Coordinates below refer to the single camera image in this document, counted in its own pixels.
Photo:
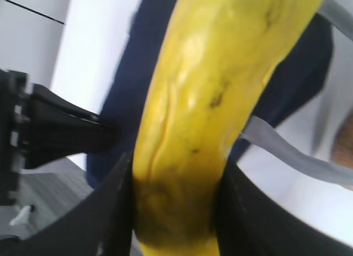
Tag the brown bread roll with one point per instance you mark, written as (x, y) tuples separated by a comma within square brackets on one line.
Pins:
[(341, 151)]

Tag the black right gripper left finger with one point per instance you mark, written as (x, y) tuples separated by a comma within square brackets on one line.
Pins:
[(100, 225)]

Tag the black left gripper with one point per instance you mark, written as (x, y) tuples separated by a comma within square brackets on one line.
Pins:
[(40, 127)]

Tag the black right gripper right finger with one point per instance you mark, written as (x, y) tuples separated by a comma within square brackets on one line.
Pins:
[(248, 222)]

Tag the navy blue lunch bag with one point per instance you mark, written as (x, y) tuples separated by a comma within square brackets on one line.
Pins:
[(296, 80)]

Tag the yellow banana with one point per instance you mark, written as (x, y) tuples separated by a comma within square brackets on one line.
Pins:
[(215, 61)]

